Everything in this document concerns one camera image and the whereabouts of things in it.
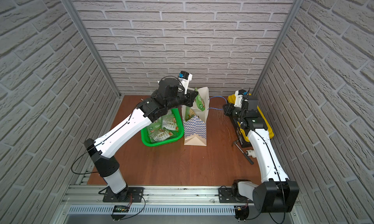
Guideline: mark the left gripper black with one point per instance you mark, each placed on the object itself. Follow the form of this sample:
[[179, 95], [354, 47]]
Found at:
[[191, 97]]

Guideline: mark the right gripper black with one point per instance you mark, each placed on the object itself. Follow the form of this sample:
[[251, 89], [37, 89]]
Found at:
[[228, 112]]

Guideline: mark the green packet with ham picture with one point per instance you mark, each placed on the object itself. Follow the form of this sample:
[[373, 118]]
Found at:
[[200, 103]]

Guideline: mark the white blue checkered paper bag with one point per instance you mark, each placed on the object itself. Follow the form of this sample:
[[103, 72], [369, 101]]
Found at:
[[195, 129]]

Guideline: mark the green plastic basket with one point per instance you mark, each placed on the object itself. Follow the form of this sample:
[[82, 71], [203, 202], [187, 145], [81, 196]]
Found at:
[[158, 125]]

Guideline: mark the green soup packet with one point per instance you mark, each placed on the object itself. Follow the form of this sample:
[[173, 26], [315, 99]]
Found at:
[[189, 113]]

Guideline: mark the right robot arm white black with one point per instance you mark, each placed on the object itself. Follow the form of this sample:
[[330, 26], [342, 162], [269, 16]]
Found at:
[[276, 193]]

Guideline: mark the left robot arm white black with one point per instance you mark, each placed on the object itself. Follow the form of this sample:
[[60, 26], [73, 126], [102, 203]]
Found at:
[[172, 92]]

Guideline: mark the green packet red label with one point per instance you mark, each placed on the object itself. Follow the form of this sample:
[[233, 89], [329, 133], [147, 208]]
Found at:
[[170, 123]]

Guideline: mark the yellow black toolbox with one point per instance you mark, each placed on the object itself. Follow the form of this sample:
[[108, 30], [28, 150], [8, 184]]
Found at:
[[248, 117]]

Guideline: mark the white pvc pipe fitting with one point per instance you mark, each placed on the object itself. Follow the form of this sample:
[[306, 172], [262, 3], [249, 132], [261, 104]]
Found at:
[[251, 153]]

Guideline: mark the green packet at basket top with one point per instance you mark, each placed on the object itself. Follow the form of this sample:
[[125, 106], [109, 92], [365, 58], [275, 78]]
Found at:
[[158, 135]]

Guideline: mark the right controller board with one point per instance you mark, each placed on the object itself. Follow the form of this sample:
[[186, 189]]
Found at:
[[241, 213]]

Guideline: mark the controller board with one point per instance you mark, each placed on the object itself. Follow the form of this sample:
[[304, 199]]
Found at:
[[119, 212], [241, 213]]

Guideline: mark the left controller board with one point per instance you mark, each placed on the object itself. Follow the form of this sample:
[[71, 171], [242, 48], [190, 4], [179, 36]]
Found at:
[[119, 212]]

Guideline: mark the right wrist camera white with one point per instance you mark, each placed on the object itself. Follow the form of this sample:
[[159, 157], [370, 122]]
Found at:
[[239, 97]]

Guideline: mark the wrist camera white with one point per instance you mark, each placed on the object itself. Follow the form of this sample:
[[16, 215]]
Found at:
[[184, 78], [239, 97]]

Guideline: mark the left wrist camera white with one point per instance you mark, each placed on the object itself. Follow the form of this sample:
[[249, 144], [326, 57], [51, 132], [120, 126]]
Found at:
[[184, 78]]

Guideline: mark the small hammer black handle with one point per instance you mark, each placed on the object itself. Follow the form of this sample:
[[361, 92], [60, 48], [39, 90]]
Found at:
[[243, 152]]

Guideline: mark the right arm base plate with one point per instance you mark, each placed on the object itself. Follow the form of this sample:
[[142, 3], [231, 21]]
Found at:
[[226, 195]]

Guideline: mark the aluminium front rail frame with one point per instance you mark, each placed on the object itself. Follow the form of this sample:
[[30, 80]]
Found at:
[[156, 200]]

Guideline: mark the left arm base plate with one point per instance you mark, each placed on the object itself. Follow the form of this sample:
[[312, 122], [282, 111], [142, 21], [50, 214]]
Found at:
[[124, 196]]

